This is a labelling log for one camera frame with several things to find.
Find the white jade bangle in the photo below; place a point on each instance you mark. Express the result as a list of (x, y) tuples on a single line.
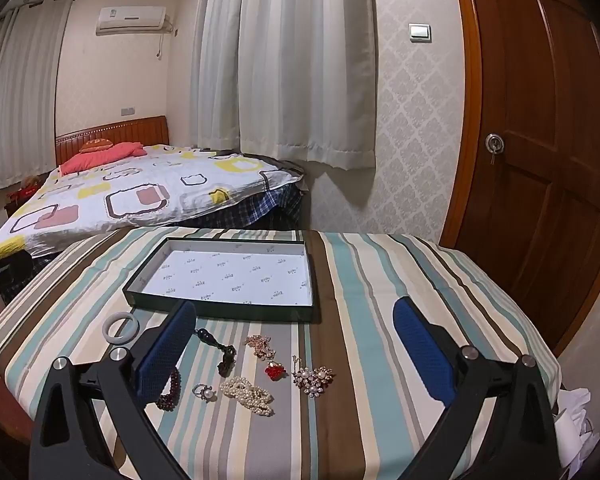
[(107, 331)]

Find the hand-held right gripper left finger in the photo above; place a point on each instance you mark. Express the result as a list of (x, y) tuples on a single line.
[(165, 350)]

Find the striped bed sheet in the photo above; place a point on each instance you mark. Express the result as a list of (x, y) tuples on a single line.
[(380, 270)]

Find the crumpled white cloth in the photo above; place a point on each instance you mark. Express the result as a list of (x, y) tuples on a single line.
[(572, 420)]

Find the red bedside object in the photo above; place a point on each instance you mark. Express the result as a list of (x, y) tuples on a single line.
[(22, 195)]

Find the narrow white curtain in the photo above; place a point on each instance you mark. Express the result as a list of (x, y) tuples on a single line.
[(20, 100)]

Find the wooden headboard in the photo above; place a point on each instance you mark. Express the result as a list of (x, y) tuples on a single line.
[(130, 130)]

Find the wide white curtain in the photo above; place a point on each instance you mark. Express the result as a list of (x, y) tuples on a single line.
[(280, 60)]

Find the orange round cushion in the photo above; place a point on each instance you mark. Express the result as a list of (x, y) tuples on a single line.
[(96, 144)]

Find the white patterned quilt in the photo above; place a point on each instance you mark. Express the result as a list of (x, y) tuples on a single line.
[(155, 175)]

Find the red pillow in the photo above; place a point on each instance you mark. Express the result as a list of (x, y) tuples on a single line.
[(105, 157)]

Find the dark green shallow box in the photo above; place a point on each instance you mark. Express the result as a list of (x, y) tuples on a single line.
[(230, 275)]

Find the wall light switch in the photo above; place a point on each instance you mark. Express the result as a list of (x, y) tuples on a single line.
[(420, 32)]

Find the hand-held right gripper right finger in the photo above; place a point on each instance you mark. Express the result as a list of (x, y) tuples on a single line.
[(422, 347)]

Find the brown wooden door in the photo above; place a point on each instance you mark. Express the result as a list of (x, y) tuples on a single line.
[(545, 110)]

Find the white air conditioner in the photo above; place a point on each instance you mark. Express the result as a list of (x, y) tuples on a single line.
[(130, 20)]

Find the silver door knob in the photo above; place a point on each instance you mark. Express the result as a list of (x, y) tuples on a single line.
[(493, 142)]

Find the blue plaid sheet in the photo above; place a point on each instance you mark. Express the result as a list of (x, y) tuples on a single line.
[(250, 212)]

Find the brown wooden furniture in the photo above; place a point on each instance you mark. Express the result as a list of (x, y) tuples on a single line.
[(5, 405)]

